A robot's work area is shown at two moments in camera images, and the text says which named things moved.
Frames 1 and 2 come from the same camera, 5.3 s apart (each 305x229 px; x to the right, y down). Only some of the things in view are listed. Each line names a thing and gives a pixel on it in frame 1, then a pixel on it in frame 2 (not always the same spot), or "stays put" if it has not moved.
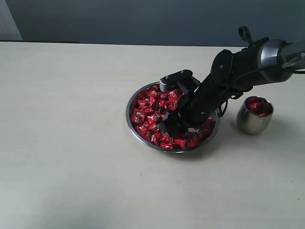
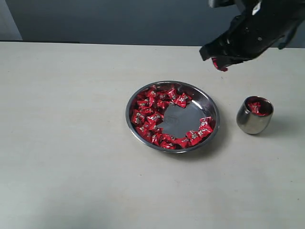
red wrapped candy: [166, 143] stays put
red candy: [263, 114] stays put
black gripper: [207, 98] → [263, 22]
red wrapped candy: [137, 117] stays put
